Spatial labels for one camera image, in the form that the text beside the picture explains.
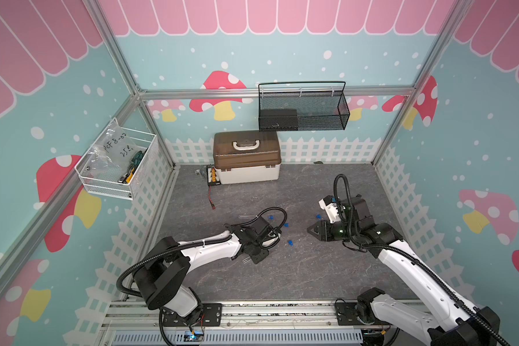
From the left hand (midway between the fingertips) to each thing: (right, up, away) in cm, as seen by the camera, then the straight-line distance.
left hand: (259, 252), depth 87 cm
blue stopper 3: (+13, +2, +5) cm, 15 cm away
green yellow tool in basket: (-42, +36, -13) cm, 57 cm away
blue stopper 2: (+10, +13, -12) cm, 20 cm away
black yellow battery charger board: (-25, +32, +26) cm, 48 cm away
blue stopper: (+5, +13, +13) cm, 19 cm away
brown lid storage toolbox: (-6, +41, +10) cm, 42 cm away
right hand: (+19, +12, -11) cm, 25 cm away
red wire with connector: (-25, +21, +20) cm, 38 cm away
